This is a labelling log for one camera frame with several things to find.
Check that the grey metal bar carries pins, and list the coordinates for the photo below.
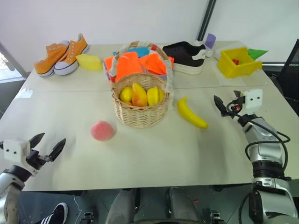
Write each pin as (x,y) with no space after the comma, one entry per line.
(11,58)

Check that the green triangular piece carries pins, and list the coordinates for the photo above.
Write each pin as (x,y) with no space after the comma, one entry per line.
(255,53)

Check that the orange yellow mango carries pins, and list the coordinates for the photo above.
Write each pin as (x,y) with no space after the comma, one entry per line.
(139,96)

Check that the dark rounded grey shape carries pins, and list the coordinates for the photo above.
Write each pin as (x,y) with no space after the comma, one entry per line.
(183,207)
(121,207)

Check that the purple cup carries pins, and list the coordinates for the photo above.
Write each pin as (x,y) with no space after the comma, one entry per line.
(210,40)

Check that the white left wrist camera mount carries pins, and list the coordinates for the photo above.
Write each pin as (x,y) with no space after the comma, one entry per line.
(14,149)

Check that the black shoe with white stripes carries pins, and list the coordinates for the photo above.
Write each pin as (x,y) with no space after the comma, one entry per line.
(54,213)

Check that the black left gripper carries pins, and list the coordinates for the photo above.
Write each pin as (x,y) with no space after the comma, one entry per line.
(35,159)

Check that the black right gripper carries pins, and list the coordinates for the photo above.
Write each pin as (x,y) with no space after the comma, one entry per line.
(238,104)

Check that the round yellow lemon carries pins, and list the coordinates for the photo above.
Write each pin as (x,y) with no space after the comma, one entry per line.
(125,93)

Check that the orange canvas sneaker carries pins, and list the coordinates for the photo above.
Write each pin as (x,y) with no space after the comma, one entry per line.
(70,57)
(49,60)

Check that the small red piece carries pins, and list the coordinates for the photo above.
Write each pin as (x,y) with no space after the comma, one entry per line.
(236,61)

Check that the blue folded cloth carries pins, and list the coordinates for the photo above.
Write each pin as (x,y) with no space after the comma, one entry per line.
(141,51)

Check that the dark vertical pole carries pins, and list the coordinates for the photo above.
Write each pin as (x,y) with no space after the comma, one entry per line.
(205,21)

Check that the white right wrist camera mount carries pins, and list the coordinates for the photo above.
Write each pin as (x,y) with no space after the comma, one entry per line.
(254,99)

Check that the yellow banana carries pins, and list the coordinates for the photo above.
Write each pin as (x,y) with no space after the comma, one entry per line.
(190,114)

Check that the pink peach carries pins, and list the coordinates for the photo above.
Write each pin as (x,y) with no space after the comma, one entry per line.
(102,130)

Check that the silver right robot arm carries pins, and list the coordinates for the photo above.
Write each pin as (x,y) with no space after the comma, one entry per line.
(268,154)

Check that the yellow starfruit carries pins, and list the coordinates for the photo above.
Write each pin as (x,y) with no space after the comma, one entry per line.
(154,95)

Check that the yellow plastic box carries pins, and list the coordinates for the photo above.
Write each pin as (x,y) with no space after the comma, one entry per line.
(230,68)

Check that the black sneaker with white sole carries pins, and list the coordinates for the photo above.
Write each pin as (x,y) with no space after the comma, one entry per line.
(184,54)

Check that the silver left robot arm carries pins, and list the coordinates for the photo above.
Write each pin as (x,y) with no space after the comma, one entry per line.
(7,186)

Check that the yellow sponge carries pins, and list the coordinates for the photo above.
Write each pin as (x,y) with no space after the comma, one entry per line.
(88,62)

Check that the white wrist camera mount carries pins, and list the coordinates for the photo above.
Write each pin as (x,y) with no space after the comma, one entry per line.
(254,99)
(14,149)

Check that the orange folded cloth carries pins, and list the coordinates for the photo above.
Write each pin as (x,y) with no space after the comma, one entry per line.
(127,65)
(154,63)

